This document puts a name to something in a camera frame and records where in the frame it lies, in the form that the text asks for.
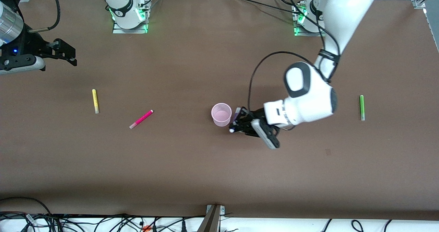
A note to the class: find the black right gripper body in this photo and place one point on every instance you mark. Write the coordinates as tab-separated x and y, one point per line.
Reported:
31	42

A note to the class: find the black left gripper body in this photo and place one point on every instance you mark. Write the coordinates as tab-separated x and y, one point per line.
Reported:
256	117

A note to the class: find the purple highlighter pen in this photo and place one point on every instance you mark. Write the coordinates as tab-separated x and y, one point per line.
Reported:
236	114

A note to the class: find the pink highlighter pen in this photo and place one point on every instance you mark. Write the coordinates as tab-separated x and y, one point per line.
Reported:
141	119

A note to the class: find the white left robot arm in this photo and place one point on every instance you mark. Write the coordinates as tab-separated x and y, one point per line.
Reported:
308	94

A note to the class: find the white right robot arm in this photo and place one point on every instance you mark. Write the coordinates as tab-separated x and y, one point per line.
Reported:
118	0

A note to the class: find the yellow highlighter pen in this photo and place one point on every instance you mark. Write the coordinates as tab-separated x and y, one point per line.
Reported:
95	101

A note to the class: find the green highlighter pen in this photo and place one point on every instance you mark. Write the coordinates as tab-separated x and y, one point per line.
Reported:
362	106

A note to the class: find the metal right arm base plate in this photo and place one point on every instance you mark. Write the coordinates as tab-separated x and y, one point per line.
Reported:
130	31

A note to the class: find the aluminium table post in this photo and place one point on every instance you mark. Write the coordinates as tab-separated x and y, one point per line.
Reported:
213	220

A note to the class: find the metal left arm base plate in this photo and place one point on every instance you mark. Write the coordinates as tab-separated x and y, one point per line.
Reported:
310	34

